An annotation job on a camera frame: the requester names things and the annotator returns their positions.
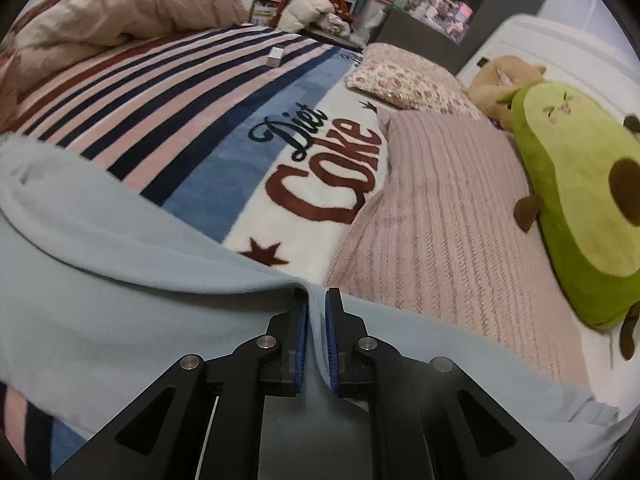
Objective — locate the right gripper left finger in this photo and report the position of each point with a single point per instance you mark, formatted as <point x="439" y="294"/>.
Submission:
<point x="201" y="419"/>

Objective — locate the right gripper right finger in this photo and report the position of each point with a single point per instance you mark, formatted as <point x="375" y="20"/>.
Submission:
<point x="428" y="420"/>

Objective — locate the light blue pants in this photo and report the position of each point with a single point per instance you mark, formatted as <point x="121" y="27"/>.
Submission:
<point x="101" y="291"/>

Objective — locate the pink knitted pillow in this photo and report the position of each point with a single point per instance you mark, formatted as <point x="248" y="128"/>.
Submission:
<point x="439" y="239"/>

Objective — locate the striped Diet Coke blanket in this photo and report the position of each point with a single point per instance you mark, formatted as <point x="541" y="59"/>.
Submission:
<point x="273" y="164"/>

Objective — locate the green avocado plush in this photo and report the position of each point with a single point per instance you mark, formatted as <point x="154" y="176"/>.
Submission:
<point x="583" y="166"/>

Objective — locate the tan plush toy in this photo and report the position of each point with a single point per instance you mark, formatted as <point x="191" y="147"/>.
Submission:
<point x="499" y="79"/>

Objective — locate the floral pillow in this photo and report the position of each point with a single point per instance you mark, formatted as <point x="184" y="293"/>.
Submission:
<point x="409" y="82"/>

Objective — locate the small white box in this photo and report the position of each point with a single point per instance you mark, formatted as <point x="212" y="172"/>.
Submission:
<point x="275" y="57"/>

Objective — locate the dark desk with clutter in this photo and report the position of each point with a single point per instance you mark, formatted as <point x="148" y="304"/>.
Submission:
<point x="448" y="32"/>

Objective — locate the pink checked duvet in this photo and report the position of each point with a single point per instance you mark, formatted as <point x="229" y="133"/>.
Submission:
<point x="56" y="34"/>

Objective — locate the cream puffer jacket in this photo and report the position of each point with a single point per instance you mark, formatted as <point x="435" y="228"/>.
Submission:
<point x="301" y="14"/>

